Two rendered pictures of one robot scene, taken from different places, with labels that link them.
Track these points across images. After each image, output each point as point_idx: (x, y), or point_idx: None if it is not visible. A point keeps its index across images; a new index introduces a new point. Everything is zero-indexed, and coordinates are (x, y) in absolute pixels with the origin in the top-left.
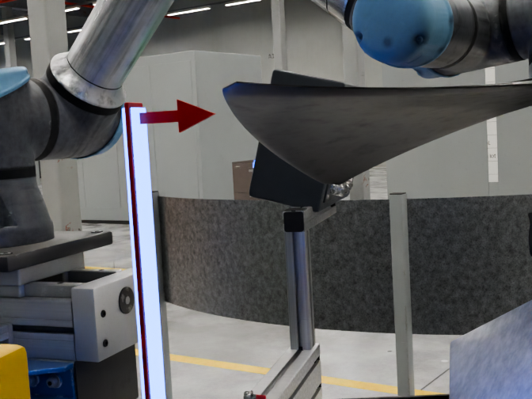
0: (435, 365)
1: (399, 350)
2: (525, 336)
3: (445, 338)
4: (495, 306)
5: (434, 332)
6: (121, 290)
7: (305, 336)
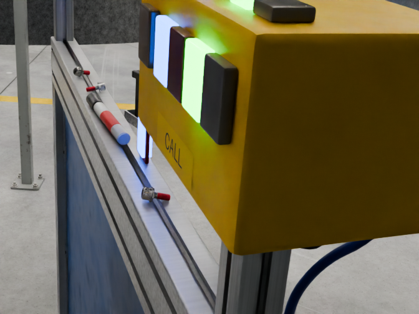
0: (2, 76)
1: (19, 58)
2: (409, 0)
3: (2, 55)
4: (93, 22)
5: (46, 43)
6: None
7: (69, 29)
